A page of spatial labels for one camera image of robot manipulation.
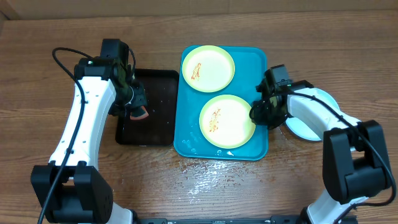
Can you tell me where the orange green scrub sponge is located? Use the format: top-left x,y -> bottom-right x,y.
130,106 -> 149,120

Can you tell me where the light blue plate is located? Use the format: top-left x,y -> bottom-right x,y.
285,88 -> 340,141

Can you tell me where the yellow-green plate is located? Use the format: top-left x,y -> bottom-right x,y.
182,45 -> 235,93
199,95 -> 256,149

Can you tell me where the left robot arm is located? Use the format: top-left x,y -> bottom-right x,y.
30,54 -> 148,223

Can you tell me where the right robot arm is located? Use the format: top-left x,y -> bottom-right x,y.
249,80 -> 397,223

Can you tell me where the black rectangular tray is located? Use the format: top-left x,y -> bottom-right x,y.
115,68 -> 179,147

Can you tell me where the teal plastic tray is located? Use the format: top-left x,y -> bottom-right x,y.
174,45 -> 269,161

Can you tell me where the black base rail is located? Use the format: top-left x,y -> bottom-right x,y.
136,215 -> 299,224

